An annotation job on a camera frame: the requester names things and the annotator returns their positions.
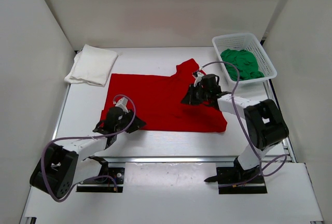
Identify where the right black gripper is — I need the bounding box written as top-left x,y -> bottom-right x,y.
182,84 -> 211,106

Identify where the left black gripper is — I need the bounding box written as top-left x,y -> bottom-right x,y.
115,108 -> 147,133

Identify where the red t shirt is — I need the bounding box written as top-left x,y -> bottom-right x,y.
100,59 -> 227,133

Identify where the white t shirt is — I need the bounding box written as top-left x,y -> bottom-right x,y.
64,44 -> 118,87

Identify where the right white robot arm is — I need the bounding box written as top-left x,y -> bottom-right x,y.
181,72 -> 289,183

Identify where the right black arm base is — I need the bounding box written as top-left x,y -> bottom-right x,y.
204,162 -> 268,194

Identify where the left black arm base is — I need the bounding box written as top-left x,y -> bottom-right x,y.
76,156 -> 125,193

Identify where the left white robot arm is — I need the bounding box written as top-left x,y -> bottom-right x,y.
30,94 -> 146,202

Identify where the green t shirt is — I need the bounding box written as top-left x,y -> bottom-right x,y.
220,49 -> 264,81

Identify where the white plastic basket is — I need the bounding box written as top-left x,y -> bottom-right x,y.
212,33 -> 277,85

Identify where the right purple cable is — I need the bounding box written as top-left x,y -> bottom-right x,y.
192,61 -> 288,188

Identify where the aluminium table rail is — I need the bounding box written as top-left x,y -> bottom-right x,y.
104,156 -> 235,163

